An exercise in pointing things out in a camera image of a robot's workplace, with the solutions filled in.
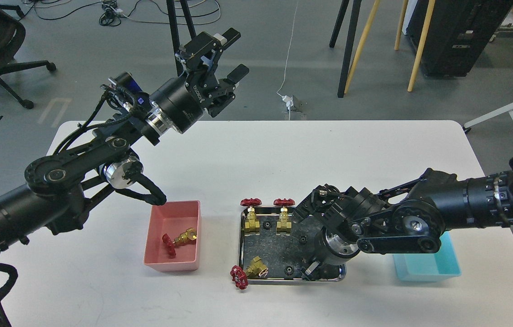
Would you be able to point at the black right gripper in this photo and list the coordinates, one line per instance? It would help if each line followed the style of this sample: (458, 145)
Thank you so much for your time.
(329, 249)

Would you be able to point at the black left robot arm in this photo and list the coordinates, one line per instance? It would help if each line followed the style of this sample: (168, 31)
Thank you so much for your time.
(97, 158)

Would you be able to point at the brass valve red handle bottom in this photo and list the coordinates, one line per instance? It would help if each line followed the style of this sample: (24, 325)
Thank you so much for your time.
(255, 269)

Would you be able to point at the blue plastic box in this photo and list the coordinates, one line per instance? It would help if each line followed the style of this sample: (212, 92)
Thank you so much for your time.
(435, 267)

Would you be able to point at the black cabinet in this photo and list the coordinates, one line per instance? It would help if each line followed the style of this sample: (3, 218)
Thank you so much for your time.
(458, 32)

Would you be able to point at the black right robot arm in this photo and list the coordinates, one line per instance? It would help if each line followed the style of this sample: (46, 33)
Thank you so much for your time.
(407, 219)

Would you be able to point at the pink plastic box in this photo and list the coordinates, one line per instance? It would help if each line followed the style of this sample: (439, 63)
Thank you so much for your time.
(173, 218)

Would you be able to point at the black and wooden easel legs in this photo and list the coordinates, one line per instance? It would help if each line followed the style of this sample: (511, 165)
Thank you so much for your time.
(349, 62)

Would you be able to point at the brass valve red handle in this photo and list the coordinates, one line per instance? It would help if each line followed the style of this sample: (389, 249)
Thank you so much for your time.
(284, 224)
(187, 237)
(255, 269)
(251, 224)

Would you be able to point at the white power adapter with cable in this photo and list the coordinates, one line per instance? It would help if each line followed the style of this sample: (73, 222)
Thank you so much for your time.
(288, 100)

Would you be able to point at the small black gear bottom left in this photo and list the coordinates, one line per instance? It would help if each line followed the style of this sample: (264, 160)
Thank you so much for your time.
(289, 271)

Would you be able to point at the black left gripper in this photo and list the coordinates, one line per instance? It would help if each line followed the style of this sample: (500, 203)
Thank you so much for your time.
(173, 106)

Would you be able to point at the shiny metal tray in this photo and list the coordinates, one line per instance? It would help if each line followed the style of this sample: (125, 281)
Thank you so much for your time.
(279, 250)

